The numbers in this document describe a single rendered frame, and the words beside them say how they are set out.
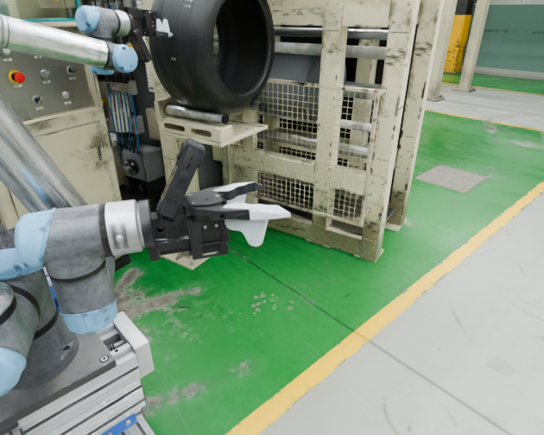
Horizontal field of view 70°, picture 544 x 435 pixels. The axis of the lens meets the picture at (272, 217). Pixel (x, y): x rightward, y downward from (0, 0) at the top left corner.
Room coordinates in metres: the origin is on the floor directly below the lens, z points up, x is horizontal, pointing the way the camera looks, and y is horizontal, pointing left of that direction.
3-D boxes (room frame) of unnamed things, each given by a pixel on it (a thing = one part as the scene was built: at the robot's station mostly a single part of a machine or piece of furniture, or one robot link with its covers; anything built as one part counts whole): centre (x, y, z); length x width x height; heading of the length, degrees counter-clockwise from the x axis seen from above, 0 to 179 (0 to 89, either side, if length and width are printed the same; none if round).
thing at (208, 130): (1.77, 0.35, 0.84); 0.36 x 0.09 x 0.06; 57
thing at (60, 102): (1.78, 1.12, 0.63); 0.56 x 0.41 x 1.27; 147
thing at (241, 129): (1.89, 0.27, 0.80); 0.37 x 0.36 x 0.02; 147
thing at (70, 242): (0.46, 0.28, 1.04); 0.11 x 0.08 x 0.09; 107
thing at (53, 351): (0.54, 0.46, 0.77); 0.15 x 0.15 x 0.10
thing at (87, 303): (0.48, 0.28, 0.94); 0.11 x 0.08 x 0.11; 17
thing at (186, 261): (2.01, 0.50, 0.02); 0.27 x 0.27 x 0.04; 57
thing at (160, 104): (1.98, 0.42, 0.90); 0.40 x 0.03 x 0.10; 147
